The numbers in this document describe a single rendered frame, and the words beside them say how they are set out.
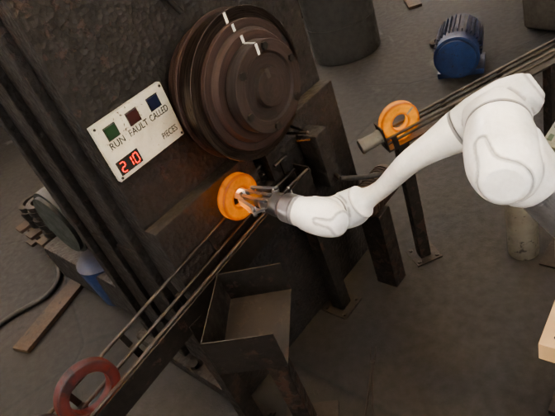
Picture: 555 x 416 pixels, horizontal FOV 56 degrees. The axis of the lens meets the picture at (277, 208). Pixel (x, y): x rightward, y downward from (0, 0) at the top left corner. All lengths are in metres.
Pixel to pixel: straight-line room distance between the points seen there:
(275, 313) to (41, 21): 1.00
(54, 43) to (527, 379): 1.79
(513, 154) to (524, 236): 1.32
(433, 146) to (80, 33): 0.94
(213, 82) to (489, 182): 0.84
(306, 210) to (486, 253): 1.19
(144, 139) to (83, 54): 0.29
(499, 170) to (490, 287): 1.34
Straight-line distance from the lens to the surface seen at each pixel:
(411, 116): 2.06
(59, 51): 1.49
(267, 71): 1.58
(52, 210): 2.73
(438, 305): 2.27
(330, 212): 1.42
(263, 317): 1.59
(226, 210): 1.65
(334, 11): 4.38
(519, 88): 1.19
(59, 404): 1.57
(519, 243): 2.35
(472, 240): 2.52
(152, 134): 1.61
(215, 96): 1.54
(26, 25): 1.46
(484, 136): 1.06
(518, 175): 1.02
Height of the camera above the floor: 1.72
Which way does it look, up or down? 34 degrees down
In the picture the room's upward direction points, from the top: 22 degrees counter-clockwise
